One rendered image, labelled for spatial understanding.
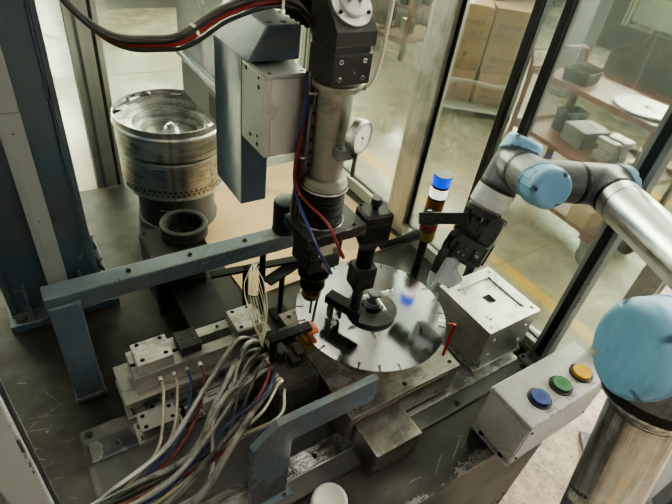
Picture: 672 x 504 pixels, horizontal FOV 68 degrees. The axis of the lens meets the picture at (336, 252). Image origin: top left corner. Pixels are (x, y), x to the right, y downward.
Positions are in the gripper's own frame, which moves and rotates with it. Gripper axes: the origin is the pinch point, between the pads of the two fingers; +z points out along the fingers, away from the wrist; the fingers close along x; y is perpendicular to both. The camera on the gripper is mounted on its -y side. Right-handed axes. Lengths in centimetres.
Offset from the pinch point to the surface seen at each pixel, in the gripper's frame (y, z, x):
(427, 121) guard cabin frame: -33, -27, 36
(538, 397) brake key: 30.7, 8.0, 2.6
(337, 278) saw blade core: -18.0, 10.3, -4.4
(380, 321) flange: -2.5, 10.0, -9.3
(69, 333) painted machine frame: -42, 31, -50
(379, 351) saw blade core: 1.9, 12.9, -14.5
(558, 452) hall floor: 54, 63, 101
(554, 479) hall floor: 57, 68, 90
